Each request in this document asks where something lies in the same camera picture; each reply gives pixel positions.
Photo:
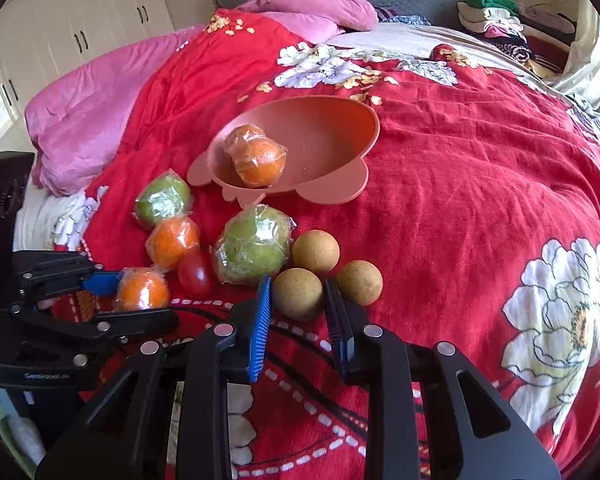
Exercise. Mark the red cherry tomato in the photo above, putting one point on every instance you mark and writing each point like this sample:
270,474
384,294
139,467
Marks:
195,273

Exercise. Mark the brown longan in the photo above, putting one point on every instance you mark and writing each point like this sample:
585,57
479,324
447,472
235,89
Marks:
297,294
359,282
315,251

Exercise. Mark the small green fruit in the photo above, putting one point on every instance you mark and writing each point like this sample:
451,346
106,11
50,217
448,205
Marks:
162,201

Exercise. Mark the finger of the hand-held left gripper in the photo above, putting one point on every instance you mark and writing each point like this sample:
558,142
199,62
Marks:
101,283
140,321

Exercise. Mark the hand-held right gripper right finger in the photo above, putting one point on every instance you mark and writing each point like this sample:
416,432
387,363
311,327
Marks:
336,320

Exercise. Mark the dark striped cloth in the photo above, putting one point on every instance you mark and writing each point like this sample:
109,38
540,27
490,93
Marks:
386,12

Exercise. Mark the white wardrobe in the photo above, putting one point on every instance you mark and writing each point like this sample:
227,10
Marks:
70,15

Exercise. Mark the white floral bed sheet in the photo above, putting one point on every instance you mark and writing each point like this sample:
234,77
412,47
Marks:
45,220

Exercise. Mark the pile of folded clothes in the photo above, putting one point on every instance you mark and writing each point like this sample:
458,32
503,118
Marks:
505,25

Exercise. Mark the red floral blanket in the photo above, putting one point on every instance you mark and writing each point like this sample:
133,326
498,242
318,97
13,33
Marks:
455,185

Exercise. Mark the crumpled white patterned cloth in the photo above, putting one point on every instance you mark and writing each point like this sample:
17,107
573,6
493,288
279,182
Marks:
597,120

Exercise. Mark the pink quilt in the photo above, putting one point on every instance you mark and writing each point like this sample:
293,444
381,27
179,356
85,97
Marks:
90,100

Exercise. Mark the beige bed sheet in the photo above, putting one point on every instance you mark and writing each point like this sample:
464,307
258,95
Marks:
405,42

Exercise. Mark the large green fruit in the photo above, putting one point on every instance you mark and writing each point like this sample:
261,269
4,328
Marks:
254,252

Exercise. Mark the pink plastic fruit bowl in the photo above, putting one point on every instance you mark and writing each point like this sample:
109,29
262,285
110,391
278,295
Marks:
320,135

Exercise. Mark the plastic-wrapped orange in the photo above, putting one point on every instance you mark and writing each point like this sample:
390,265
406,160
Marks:
173,241
142,290
243,136
259,164

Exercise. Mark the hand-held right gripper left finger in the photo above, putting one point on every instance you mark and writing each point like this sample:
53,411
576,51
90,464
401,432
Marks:
262,325

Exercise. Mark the pink pillow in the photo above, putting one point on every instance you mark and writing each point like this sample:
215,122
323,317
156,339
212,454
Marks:
307,27
320,2

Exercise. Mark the white curtain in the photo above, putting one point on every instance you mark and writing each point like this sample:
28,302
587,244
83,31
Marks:
587,60

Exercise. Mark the blue patterned cloth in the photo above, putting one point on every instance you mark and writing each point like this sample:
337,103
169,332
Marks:
405,20

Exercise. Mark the person's green clothing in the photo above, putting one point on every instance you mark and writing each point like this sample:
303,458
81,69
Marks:
2,420

